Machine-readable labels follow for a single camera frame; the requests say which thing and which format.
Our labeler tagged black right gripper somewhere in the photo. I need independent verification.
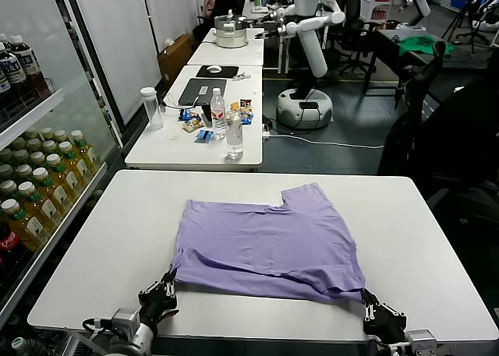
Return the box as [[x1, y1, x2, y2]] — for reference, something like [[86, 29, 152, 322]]
[[361, 289, 407, 344]]

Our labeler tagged white humanoid robot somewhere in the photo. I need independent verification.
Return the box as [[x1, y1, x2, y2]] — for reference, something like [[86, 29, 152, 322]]
[[255, 0, 347, 130]]

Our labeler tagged brown cardboard box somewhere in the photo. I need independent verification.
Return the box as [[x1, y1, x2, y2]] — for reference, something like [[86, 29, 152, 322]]
[[157, 34, 195, 85]]

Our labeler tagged closed dark laptop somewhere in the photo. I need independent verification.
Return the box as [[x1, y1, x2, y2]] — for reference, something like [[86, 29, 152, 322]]
[[178, 77, 228, 106]]

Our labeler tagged silver rice cooker pot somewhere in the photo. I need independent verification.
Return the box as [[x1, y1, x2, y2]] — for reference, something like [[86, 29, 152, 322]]
[[214, 9, 250, 48]]

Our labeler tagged white cooler shelf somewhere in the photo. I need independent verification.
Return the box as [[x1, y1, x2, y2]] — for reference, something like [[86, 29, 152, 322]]
[[0, 87, 65, 139]]

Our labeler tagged cola bottle red label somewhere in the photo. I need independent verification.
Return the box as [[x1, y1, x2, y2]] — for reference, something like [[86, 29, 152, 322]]
[[0, 222, 21, 273]]

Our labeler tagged black mouse pad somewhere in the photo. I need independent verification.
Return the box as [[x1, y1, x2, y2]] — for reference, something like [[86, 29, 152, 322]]
[[195, 65, 239, 79]]

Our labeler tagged black padded office chair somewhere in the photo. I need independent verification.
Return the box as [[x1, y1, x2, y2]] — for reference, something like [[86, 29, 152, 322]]
[[377, 75, 499, 256]]

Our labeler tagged water bottle red label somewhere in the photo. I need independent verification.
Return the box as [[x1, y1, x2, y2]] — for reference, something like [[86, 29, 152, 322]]
[[210, 86, 228, 139]]

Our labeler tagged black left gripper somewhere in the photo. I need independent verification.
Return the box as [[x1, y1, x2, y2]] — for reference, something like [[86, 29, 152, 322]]
[[138, 270, 180, 326]]

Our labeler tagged clear jar white lid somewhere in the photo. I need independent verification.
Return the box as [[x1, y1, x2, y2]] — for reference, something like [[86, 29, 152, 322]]
[[139, 86, 164, 130]]

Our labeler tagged long white desk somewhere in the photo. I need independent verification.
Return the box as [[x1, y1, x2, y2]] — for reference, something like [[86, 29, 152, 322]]
[[123, 64, 264, 173]]

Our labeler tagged short white desk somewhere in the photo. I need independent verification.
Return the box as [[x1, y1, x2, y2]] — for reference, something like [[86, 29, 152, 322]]
[[186, 27, 266, 67]]

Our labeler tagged black mesh office chair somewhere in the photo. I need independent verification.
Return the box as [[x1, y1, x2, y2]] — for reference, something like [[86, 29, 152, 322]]
[[337, 0, 377, 76]]

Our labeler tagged dark tea bottle white cap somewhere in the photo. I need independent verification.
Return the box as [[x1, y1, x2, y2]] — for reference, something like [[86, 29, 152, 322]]
[[7, 34, 41, 97], [0, 42, 23, 102]]

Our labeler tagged green cloth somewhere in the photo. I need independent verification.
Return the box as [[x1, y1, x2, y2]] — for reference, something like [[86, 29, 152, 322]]
[[398, 35, 456, 57]]

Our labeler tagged black table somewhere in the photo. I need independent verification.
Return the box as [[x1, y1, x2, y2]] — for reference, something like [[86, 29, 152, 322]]
[[366, 28, 499, 97]]

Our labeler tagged dark high-back chair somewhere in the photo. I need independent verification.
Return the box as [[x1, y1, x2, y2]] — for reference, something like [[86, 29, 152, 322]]
[[394, 40, 448, 112]]

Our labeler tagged purple t-shirt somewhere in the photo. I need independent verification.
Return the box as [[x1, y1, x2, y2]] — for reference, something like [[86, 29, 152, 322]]
[[170, 182, 367, 305]]

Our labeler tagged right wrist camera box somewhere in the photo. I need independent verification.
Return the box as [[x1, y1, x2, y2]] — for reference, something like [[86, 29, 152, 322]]
[[405, 330, 438, 354]]

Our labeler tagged red white box rack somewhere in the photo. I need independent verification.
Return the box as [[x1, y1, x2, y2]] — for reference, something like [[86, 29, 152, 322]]
[[366, 0, 395, 22]]

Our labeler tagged clear bottle silver cap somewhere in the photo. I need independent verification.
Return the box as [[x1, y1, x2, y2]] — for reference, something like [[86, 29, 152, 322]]
[[225, 110, 244, 160]]

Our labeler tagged white floor cable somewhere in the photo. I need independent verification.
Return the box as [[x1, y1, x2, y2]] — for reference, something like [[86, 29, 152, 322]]
[[270, 132, 386, 150]]

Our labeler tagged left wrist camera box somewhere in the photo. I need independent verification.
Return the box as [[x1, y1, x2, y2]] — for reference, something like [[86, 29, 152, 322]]
[[111, 308, 140, 333]]

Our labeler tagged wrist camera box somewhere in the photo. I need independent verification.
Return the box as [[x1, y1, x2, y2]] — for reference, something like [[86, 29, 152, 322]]
[[405, 330, 438, 354], [111, 308, 140, 333]]

